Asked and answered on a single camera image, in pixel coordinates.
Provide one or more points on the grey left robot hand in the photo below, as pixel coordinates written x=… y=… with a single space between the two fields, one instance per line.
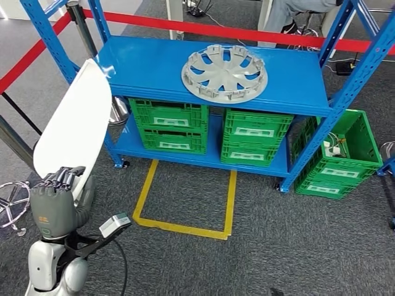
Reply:
x=52 y=212

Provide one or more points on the white curved car panel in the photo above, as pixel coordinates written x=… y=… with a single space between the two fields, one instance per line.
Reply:
x=77 y=118

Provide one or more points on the blue metal shelf rack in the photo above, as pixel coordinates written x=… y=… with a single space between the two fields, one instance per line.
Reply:
x=154 y=65
x=387 y=165

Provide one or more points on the chrome star base stool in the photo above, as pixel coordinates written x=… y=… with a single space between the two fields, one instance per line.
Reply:
x=9 y=203

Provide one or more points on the grey plastic wheel hubcap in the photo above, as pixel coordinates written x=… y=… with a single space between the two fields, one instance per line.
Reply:
x=223 y=77

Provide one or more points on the black router with antennas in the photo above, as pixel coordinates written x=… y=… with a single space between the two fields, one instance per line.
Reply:
x=195 y=10

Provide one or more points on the person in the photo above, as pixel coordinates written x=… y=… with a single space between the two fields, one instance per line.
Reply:
x=293 y=5

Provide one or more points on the chrome office chair base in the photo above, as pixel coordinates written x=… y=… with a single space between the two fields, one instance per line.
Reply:
x=307 y=28

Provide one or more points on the black power adapter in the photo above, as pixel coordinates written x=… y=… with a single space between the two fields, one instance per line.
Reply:
x=344 y=68

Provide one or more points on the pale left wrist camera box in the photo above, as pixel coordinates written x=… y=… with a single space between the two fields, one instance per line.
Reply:
x=115 y=224

